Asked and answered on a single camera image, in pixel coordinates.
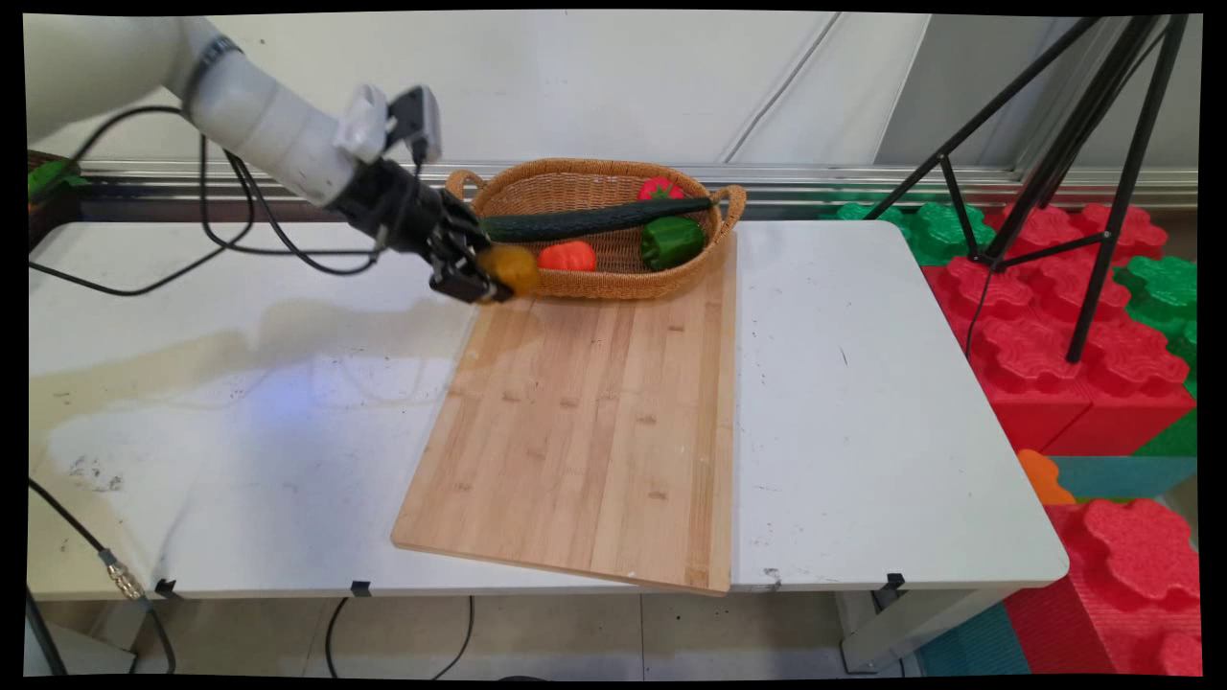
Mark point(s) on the green toy bell pepper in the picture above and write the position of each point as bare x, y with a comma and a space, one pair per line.
671, 242

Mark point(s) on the large red foam block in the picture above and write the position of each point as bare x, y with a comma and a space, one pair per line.
1054, 355

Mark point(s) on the teal foam mat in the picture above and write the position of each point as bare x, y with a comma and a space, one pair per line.
1131, 476

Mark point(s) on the green foam block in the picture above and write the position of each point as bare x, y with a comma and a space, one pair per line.
939, 230
1165, 297

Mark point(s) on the orange toy bell pepper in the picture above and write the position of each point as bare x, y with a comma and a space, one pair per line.
566, 256

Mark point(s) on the yellow-brown toy potato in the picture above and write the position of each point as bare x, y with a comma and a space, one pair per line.
510, 270

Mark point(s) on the long dark green cucumber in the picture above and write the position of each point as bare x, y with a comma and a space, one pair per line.
575, 222

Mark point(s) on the white table leg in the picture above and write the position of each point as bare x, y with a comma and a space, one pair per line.
911, 628

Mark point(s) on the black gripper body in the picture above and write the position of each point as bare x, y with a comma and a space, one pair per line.
403, 211

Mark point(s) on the orange foam piece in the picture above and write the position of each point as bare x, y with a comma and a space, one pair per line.
1043, 479

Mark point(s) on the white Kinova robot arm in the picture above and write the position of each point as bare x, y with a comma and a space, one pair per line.
259, 115

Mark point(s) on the woven wicker basket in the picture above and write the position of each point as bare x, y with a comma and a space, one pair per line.
613, 182

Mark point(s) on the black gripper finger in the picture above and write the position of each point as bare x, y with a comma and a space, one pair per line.
465, 283
474, 235

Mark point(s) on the aluminium wall rail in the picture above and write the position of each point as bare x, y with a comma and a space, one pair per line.
863, 177

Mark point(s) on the green object on brown box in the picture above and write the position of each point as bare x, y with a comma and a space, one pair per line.
53, 177

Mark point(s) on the black camera tripod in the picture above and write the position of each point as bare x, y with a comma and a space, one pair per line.
1083, 134

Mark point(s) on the bamboo cutting board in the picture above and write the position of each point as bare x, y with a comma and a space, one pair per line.
575, 431

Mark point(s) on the red toy tomato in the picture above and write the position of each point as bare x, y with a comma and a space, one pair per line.
659, 189

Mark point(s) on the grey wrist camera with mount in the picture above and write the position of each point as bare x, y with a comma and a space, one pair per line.
403, 120

